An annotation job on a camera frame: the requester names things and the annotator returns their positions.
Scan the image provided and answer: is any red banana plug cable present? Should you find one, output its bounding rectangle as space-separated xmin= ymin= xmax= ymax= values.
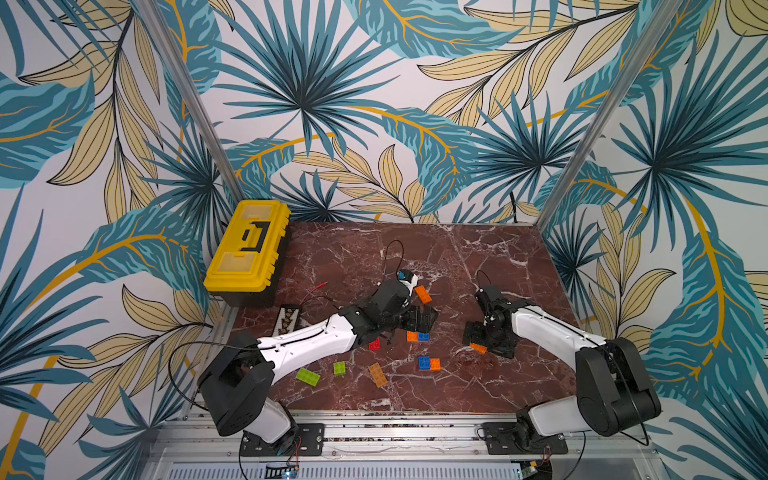
xmin=299 ymin=280 xmax=330 ymax=307

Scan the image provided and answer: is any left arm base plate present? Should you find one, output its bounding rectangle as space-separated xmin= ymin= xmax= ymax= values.
xmin=240 ymin=423 xmax=325 ymax=458

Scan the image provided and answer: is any green square lego brick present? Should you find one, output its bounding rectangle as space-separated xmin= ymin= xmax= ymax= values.
xmin=333 ymin=361 xmax=346 ymax=376

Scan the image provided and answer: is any amber transparent lego brick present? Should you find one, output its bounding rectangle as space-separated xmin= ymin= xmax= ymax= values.
xmin=369 ymin=363 xmax=388 ymax=388

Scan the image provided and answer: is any right aluminium corner post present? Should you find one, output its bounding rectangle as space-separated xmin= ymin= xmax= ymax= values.
xmin=535 ymin=0 xmax=683 ymax=233

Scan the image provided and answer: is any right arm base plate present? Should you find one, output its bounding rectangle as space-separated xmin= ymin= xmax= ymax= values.
xmin=480 ymin=422 xmax=568 ymax=456

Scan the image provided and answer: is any left aluminium corner post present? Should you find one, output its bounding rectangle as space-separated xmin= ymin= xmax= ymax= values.
xmin=134 ymin=0 xmax=245 ymax=203

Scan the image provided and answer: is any lime green lego brick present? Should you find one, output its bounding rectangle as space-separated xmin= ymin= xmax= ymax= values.
xmin=296 ymin=368 xmax=321 ymax=387

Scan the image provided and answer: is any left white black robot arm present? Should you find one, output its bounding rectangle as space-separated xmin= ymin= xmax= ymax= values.
xmin=198 ymin=276 xmax=438 ymax=446

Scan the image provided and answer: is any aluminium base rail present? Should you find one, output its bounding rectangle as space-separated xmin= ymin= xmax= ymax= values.
xmin=140 ymin=410 xmax=669 ymax=479

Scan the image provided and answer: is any aluminium corner post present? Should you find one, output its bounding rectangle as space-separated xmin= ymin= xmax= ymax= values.
xmin=535 ymin=0 xmax=683 ymax=233
xmin=134 ymin=0 xmax=245 ymax=203

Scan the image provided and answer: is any yellow black toolbox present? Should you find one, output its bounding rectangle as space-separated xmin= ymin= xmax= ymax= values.
xmin=204 ymin=200 xmax=291 ymax=308

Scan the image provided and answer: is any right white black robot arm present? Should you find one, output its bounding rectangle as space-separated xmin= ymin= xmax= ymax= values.
xmin=463 ymin=285 xmax=662 ymax=442

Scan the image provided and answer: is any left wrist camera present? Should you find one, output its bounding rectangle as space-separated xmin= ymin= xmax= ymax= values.
xmin=396 ymin=269 xmax=419 ymax=295

